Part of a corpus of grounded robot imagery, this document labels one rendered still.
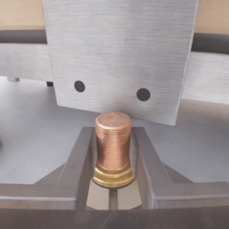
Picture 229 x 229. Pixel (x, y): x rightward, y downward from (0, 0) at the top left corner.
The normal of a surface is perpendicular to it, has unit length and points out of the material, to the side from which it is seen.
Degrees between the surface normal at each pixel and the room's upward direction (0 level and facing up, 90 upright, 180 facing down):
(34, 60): 90
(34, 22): 90
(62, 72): 90
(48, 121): 180
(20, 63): 90
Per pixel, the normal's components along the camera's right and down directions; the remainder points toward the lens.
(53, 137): 0.01, -0.88
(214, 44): -0.33, 0.45
